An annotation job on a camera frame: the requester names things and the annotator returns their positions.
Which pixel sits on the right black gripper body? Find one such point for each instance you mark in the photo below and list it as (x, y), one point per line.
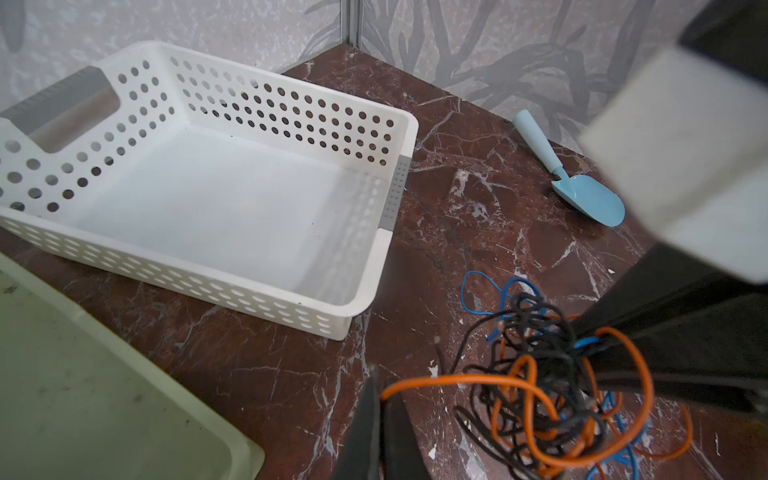
(701, 330)

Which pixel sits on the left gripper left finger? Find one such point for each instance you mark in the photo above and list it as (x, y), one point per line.
(359, 459)

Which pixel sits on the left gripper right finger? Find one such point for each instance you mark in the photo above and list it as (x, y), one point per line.
(402, 459)

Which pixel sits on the white perforated plastic basket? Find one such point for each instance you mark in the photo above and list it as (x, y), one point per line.
(245, 188)

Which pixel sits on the middle light green basket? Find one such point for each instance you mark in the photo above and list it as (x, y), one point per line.
(78, 402)

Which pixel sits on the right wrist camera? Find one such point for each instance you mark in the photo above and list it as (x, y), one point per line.
(685, 144)

